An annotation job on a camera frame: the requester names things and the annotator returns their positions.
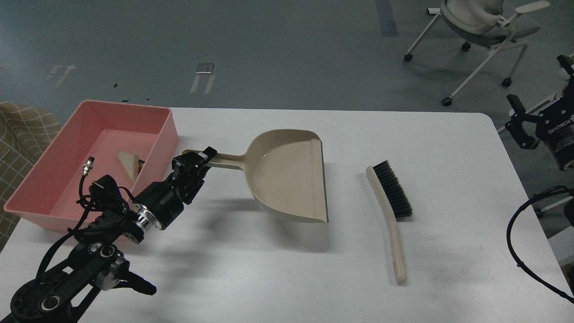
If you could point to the beige hand brush black bristles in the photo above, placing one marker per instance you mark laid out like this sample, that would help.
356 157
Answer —
394 204

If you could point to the beige plastic dustpan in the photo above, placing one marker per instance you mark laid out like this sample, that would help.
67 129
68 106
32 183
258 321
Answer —
284 171

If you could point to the white office chair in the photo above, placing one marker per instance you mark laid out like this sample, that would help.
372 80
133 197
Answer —
488 24

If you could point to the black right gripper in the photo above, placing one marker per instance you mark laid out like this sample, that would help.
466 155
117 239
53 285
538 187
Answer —
555 126

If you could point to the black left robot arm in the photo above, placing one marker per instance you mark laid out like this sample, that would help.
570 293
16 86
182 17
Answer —
86 260

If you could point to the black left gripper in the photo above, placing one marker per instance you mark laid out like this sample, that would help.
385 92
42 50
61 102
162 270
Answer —
165 199

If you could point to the yellow sponge piece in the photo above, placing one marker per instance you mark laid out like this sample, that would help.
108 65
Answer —
140 165

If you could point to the beige checkered cloth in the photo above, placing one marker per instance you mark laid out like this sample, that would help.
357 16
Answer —
25 133

